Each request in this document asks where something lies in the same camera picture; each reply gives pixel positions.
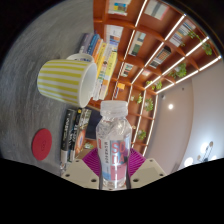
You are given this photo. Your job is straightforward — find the branched ceiling lamp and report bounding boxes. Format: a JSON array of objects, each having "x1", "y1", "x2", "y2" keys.
[{"x1": 183, "y1": 140, "x2": 218, "y2": 168}]

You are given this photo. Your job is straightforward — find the dark office chair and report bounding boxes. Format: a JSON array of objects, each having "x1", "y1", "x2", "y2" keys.
[{"x1": 87, "y1": 109, "x2": 103, "y2": 141}]

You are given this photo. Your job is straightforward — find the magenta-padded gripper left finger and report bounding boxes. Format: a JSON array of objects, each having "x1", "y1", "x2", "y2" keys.
[{"x1": 61, "y1": 148, "x2": 101, "y2": 190}]

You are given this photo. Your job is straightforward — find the clear plastic soda water bottle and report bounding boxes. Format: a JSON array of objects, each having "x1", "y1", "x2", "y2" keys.
[{"x1": 95, "y1": 100, "x2": 132, "y2": 191}]

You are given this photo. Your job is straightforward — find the yellow striped white mug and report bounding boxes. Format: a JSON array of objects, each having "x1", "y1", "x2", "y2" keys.
[{"x1": 36, "y1": 53, "x2": 99, "y2": 109}]

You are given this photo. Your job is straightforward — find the stack of dark books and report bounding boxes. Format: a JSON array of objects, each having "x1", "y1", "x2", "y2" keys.
[{"x1": 59, "y1": 107, "x2": 98, "y2": 168}]

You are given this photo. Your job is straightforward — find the orange wooden shelf unit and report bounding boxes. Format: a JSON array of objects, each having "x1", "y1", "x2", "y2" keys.
[{"x1": 92, "y1": 0, "x2": 223, "y2": 158}]

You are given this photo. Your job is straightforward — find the flat round red coaster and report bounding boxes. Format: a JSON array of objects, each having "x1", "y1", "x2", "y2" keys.
[{"x1": 31, "y1": 128, "x2": 53, "y2": 162}]

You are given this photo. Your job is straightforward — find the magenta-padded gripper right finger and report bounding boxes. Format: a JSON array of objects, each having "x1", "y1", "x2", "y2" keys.
[{"x1": 127, "y1": 148, "x2": 167, "y2": 190}]

